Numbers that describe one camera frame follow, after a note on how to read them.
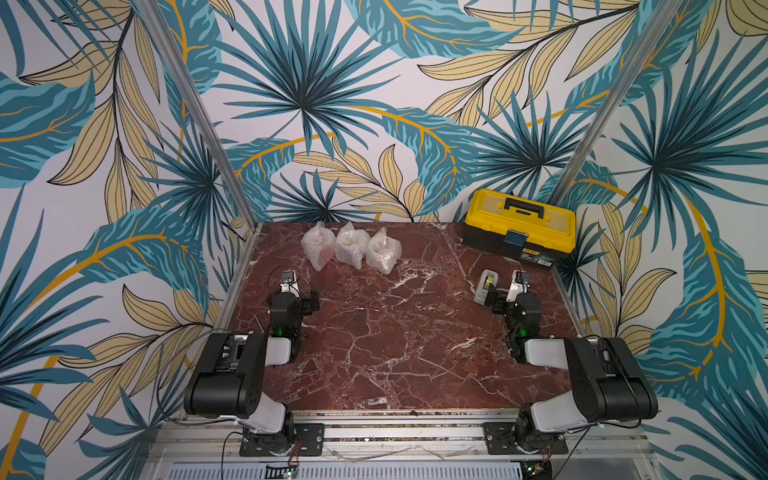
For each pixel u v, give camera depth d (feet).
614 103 2.75
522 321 2.34
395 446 2.40
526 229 3.23
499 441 2.40
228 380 1.46
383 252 3.30
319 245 3.36
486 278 3.23
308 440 2.40
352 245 3.30
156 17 2.23
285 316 2.26
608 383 1.49
